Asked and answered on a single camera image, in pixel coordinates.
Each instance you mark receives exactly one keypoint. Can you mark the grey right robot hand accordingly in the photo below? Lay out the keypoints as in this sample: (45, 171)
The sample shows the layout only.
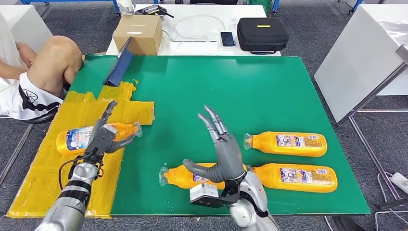
(228, 159)

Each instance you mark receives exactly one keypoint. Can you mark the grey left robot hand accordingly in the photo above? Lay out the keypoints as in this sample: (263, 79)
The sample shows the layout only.
(100, 140)

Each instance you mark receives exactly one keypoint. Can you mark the orange detergent bottle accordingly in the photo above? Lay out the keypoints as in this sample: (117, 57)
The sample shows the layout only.
(173, 177)
(293, 178)
(287, 145)
(73, 140)

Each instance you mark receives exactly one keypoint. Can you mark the clear plastic bottle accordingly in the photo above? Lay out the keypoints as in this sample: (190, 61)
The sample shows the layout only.
(125, 6)

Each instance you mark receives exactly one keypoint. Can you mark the yellow taped sheet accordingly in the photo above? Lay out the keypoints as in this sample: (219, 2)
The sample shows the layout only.
(47, 178)

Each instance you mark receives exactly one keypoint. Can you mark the green table mat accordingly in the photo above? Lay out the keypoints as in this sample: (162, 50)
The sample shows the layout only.
(223, 92)

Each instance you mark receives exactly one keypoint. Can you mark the dark blue folded case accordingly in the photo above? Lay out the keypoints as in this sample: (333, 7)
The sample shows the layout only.
(119, 66)

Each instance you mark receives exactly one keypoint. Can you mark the person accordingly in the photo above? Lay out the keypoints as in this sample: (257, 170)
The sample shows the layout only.
(51, 65)

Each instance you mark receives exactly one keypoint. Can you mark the brown cardboard box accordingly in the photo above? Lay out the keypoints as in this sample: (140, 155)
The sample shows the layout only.
(137, 33)

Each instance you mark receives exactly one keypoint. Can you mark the black smartphone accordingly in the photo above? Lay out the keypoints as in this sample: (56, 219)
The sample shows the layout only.
(227, 39)

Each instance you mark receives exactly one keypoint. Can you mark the black zip carrying case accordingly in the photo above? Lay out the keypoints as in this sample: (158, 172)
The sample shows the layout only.
(262, 34)

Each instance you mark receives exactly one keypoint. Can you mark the white desk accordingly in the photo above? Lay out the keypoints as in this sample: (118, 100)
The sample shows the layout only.
(197, 30)

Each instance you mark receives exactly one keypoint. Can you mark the black base foot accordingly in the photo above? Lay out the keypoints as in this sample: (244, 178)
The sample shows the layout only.
(347, 224)

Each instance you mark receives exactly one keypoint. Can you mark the black handheld device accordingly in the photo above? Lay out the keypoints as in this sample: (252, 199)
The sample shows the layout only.
(152, 9)

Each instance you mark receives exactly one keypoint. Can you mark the white cabinet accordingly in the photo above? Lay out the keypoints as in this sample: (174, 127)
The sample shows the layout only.
(28, 19)

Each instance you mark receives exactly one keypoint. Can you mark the green plastic crate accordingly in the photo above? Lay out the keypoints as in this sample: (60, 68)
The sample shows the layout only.
(259, 4)

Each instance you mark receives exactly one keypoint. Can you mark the white side table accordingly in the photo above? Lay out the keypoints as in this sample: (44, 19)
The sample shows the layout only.
(360, 65)

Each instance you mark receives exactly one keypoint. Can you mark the white power strip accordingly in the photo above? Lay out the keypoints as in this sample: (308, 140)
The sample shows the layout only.
(400, 183)

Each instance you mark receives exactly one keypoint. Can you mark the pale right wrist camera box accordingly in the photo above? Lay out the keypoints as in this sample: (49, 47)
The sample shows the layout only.
(204, 194)

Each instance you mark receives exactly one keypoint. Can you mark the blue metal frame leg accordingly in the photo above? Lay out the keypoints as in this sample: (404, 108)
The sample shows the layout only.
(116, 7)
(275, 6)
(355, 6)

